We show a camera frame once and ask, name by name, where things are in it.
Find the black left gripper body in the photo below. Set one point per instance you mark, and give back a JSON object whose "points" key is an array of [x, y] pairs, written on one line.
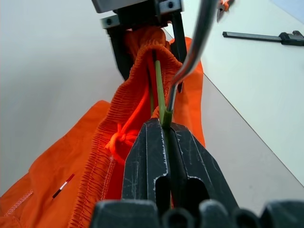
{"points": [[142, 19]]}

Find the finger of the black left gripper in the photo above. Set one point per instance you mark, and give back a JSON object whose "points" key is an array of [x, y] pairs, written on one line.
{"points": [[120, 47], [180, 35]]}

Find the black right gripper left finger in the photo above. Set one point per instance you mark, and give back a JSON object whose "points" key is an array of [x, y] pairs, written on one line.
{"points": [[145, 161]]}

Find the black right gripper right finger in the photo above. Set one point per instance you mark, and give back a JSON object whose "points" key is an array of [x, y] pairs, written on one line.
{"points": [[197, 166]]}

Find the orange shorts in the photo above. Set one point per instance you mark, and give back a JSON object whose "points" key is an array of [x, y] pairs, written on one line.
{"points": [[59, 166]]}

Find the orange black pliers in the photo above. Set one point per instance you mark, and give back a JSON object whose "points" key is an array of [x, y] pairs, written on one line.
{"points": [[224, 7]]}

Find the black caliper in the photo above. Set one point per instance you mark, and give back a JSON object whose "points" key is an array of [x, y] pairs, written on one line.
{"points": [[251, 36]]}

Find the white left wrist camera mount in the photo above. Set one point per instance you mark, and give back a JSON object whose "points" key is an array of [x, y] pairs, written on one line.
{"points": [[118, 4]]}

